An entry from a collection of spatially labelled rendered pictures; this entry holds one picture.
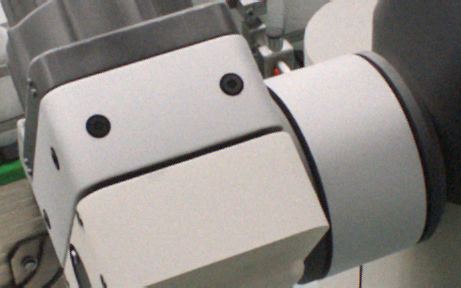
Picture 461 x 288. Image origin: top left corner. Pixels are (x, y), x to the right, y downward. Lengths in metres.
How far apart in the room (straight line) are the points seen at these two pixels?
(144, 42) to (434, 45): 0.12
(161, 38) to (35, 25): 0.06
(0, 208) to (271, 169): 0.91
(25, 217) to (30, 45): 0.87
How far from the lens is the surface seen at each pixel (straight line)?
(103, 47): 0.53
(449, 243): 0.62
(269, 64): 1.35
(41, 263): 1.48
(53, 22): 0.56
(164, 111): 0.52
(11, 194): 1.40
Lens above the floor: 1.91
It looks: 42 degrees down
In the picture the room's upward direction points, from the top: 5 degrees counter-clockwise
